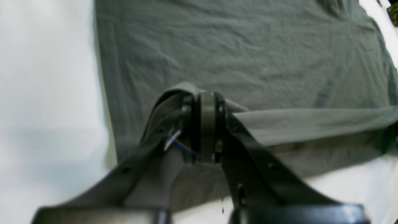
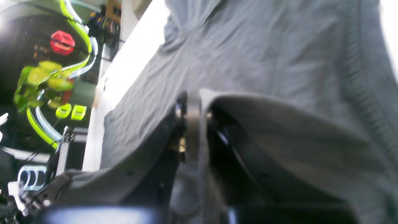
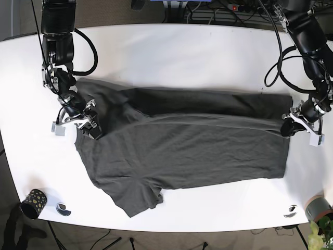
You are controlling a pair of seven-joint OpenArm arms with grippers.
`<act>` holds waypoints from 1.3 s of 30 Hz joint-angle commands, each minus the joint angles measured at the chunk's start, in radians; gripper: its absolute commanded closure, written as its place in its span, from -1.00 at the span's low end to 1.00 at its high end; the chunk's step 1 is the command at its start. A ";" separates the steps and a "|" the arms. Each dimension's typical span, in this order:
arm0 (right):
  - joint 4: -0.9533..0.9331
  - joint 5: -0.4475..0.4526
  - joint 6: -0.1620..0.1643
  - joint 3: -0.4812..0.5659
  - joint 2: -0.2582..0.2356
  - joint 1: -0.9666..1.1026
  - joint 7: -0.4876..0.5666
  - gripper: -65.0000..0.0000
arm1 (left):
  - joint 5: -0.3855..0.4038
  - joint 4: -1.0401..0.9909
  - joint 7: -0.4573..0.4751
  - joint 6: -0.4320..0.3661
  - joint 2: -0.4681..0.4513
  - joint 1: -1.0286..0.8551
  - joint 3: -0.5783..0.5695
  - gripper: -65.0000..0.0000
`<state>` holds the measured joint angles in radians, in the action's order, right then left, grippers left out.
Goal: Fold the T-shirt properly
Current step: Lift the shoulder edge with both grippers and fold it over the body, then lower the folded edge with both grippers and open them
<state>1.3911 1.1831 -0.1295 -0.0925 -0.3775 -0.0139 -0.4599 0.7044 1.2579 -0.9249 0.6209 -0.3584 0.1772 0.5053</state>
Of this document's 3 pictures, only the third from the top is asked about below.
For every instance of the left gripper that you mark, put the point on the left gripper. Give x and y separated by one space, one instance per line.
295 122

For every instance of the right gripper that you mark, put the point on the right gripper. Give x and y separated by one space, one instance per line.
86 122

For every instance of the dark grey T-shirt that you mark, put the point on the dark grey T-shirt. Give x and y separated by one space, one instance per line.
167 139

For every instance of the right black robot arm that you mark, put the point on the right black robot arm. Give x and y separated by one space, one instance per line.
57 27

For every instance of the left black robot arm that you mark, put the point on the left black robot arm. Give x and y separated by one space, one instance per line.
298 20

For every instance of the grey plant pot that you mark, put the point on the grey plant pot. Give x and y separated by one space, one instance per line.
316 208

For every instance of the black gold-dotted cup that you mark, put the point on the black gold-dotted cup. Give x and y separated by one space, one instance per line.
33 204

